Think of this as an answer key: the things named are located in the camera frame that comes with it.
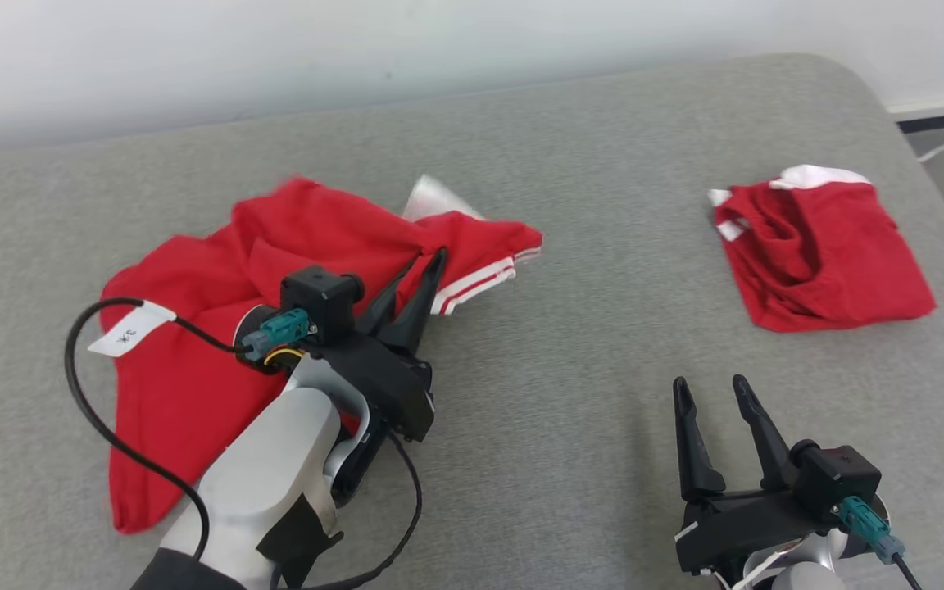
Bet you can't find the thin black looped cable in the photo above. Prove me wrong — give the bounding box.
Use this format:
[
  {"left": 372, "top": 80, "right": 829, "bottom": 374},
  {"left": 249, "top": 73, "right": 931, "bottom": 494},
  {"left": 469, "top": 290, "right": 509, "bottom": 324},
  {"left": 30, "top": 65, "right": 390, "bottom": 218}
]
[{"left": 275, "top": 430, "right": 425, "bottom": 590}]

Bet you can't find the thin black cable with teal plug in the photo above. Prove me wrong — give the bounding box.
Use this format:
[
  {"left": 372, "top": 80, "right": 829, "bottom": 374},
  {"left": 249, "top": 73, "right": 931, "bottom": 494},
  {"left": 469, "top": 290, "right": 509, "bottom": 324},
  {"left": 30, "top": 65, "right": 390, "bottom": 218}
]
[
  {"left": 64, "top": 297, "right": 313, "bottom": 566},
  {"left": 836, "top": 495, "right": 925, "bottom": 590}
]

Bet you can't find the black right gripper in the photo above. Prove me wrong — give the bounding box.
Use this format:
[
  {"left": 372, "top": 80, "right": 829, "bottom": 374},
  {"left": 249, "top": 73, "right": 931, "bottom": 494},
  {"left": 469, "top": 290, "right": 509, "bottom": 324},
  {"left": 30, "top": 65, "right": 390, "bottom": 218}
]
[{"left": 673, "top": 374, "right": 843, "bottom": 575}]

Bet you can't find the red garment with white trim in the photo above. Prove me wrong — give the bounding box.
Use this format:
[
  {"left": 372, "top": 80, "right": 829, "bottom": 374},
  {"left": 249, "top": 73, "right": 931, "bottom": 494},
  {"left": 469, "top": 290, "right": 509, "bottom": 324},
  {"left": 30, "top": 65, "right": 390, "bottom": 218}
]
[{"left": 707, "top": 164, "right": 937, "bottom": 334}]

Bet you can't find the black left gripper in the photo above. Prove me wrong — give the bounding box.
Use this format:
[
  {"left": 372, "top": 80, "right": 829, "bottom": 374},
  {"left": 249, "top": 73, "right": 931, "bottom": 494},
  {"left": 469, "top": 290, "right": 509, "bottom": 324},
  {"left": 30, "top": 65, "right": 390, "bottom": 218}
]
[{"left": 308, "top": 247, "right": 449, "bottom": 444}]

